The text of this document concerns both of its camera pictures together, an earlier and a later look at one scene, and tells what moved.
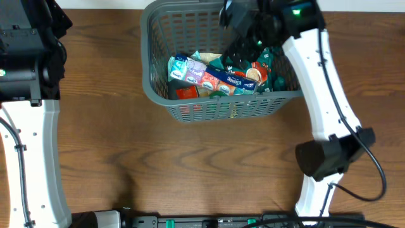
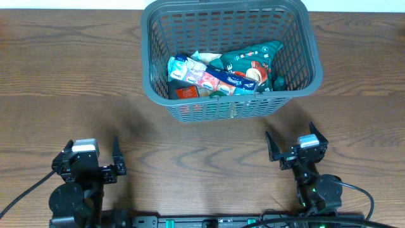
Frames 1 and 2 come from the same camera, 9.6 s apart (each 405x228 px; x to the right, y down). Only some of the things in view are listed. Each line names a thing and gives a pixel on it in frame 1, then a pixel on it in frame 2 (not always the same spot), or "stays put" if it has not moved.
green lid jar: (218, 93) stays put
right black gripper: (242, 50) -> (294, 156)
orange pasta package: (187, 92) stays put
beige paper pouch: (207, 57) stays put
